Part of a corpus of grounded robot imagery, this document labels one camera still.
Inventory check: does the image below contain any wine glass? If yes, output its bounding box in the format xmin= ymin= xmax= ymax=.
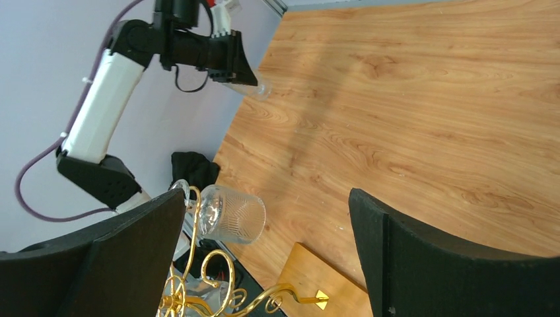
xmin=171 ymin=180 xmax=266 ymax=245
xmin=223 ymin=69 xmax=273 ymax=101
xmin=163 ymin=274 xmax=234 ymax=316

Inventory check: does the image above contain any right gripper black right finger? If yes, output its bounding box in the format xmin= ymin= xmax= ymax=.
xmin=348 ymin=188 xmax=559 ymax=316

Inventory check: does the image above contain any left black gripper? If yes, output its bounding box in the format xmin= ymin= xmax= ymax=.
xmin=206 ymin=30 xmax=258 ymax=87

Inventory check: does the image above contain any gold wire glass rack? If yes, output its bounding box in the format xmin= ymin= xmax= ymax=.
xmin=157 ymin=186 xmax=330 ymax=317

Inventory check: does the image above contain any black cloth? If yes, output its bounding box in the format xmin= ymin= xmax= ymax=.
xmin=171 ymin=151 xmax=221 ymax=190

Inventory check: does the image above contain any wooden rack base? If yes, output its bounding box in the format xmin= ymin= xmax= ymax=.
xmin=277 ymin=242 xmax=373 ymax=317

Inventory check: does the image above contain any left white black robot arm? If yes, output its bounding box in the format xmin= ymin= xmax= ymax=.
xmin=57 ymin=1 xmax=259 ymax=212

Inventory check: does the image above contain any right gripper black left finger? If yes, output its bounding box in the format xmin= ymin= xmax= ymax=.
xmin=1 ymin=190 xmax=185 ymax=316

